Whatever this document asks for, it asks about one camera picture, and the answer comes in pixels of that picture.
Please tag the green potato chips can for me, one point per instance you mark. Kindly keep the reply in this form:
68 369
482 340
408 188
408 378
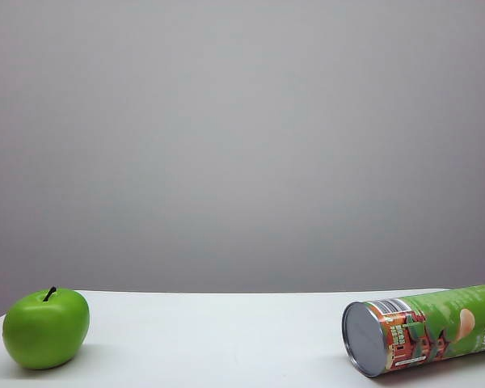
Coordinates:
428 331

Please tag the green apple with black stem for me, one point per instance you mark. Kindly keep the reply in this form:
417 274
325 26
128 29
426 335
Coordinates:
44 331

